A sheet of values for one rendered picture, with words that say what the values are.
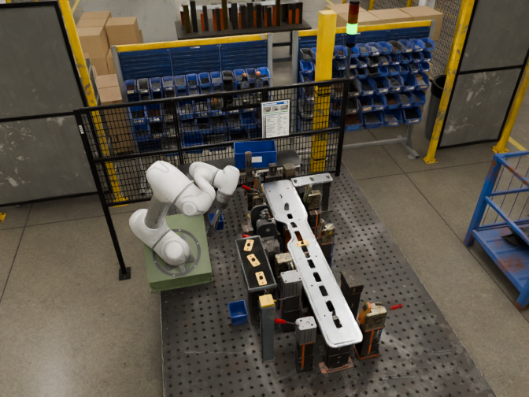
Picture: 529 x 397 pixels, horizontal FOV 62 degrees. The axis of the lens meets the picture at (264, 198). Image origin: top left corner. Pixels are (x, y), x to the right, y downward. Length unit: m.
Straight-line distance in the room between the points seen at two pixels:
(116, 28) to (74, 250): 3.46
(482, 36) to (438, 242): 2.07
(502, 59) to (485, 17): 0.56
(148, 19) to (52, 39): 4.99
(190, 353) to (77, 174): 2.63
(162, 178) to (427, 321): 1.69
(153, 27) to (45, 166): 4.92
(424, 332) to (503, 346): 1.14
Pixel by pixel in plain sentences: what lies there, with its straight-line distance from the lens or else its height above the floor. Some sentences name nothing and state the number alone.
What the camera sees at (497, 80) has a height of 0.91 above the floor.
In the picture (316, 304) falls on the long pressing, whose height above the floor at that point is 1.00.
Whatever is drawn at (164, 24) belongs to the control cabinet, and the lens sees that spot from 9.01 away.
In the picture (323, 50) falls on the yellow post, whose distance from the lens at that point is 3.25.
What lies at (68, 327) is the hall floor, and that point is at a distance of 3.83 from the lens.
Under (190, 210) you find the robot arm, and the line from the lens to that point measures 2.00.
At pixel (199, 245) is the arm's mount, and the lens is 2.80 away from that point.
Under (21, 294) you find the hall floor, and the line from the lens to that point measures 4.24.
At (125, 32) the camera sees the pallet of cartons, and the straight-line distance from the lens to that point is 6.82.
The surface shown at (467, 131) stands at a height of 0.33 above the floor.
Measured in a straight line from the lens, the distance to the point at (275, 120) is 3.31.
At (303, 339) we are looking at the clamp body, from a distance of 2.24.
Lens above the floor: 2.81
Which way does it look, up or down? 37 degrees down
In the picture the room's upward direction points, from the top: 1 degrees counter-clockwise
